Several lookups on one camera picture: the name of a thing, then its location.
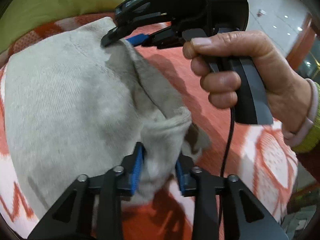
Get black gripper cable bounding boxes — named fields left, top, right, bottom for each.
left=217, top=106, right=235, bottom=227

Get red and white blanket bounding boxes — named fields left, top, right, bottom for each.
left=1, top=14, right=298, bottom=239

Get grey knit sweater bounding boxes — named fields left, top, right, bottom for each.
left=4, top=17, right=210, bottom=218

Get person's right hand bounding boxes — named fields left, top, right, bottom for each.
left=183, top=31, right=312, bottom=133

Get pink and green sleeve cuff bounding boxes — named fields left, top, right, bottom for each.
left=282, top=79, right=319, bottom=154

